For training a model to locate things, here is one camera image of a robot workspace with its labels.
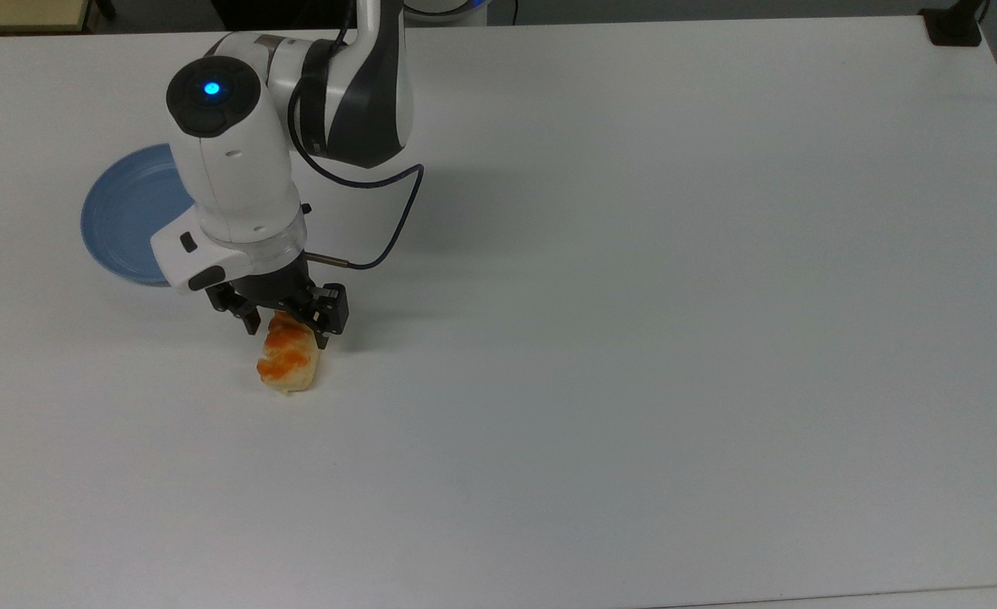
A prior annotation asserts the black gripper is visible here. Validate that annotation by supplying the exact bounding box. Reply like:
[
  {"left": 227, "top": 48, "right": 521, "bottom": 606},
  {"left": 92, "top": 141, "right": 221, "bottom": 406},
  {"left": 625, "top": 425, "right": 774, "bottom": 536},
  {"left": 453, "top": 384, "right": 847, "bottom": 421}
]
[{"left": 205, "top": 257, "right": 351, "bottom": 350}]

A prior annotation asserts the orange glazed bread loaf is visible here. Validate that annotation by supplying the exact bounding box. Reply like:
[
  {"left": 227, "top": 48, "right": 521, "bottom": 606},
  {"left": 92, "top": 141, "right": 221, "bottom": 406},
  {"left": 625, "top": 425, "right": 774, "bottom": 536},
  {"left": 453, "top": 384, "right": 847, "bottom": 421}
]
[{"left": 257, "top": 311, "right": 321, "bottom": 397}]

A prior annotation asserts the blue round plate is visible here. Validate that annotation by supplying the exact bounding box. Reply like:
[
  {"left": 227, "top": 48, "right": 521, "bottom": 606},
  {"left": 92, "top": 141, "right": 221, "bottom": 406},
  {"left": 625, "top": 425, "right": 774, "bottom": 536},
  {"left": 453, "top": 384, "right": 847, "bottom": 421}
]
[{"left": 80, "top": 143, "right": 198, "bottom": 288}]

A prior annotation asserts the light wooden side table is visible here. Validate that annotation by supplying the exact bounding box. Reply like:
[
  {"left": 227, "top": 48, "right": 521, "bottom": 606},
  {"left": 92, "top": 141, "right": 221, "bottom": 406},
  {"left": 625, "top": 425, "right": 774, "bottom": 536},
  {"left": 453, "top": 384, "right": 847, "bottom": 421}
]
[{"left": 0, "top": 0, "right": 95, "bottom": 36}]

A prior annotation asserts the black table clamp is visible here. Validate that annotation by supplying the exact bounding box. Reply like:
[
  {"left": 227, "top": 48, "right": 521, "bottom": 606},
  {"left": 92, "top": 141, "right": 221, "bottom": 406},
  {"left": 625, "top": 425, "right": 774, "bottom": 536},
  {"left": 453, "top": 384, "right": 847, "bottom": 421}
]
[{"left": 920, "top": 0, "right": 991, "bottom": 47}]

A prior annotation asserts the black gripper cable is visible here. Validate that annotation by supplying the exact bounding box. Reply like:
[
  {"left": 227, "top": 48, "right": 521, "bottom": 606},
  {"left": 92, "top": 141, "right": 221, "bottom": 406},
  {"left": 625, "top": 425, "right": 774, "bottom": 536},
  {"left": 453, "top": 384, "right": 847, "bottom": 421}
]
[{"left": 288, "top": 25, "right": 425, "bottom": 272}]

